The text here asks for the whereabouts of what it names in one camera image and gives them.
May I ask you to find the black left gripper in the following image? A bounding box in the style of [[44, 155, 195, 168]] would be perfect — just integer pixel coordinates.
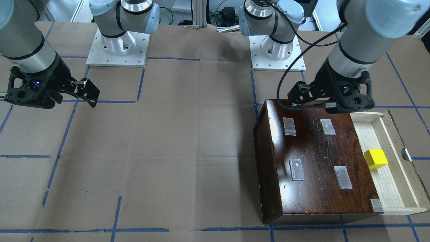
[[287, 60, 375, 112]]

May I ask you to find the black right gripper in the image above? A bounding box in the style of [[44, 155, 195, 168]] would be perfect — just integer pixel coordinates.
[[4, 54, 100, 109]]

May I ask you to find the yellow block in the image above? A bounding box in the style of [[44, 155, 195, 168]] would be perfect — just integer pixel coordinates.
[[363, 149, 389, 170]]

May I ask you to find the light wooden drawer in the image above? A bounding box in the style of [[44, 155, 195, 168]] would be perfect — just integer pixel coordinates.
[[350, 111, 430, 215]]

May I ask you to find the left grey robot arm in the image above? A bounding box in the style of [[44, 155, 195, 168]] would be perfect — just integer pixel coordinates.
[[239, 0, 429, 114]]

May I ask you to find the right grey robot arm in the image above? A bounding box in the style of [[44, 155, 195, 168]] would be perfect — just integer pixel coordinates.
[[0, 0, 160, 109]]

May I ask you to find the dark wooden drawer cabinet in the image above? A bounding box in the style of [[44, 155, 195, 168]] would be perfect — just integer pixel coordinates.
[[253, 99, 383, 225]]

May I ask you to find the brown paper table cover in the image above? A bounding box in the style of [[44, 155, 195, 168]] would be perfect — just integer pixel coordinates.
[[0, 22, 429, 242]]

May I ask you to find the black power adapter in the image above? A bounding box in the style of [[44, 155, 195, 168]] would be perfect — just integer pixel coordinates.
[[222, 7, 235, 23]]

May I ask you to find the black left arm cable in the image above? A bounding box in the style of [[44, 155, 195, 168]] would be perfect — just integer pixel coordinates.
[[262, 0, 350, 110]]

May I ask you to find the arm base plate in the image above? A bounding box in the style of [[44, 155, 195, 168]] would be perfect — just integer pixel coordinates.
[[249, 35, 306, 72], [86, 30, 150, 67]]

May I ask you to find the aluminium frame post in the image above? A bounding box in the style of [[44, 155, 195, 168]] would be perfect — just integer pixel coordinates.
[[191, 0, 209, 29]]

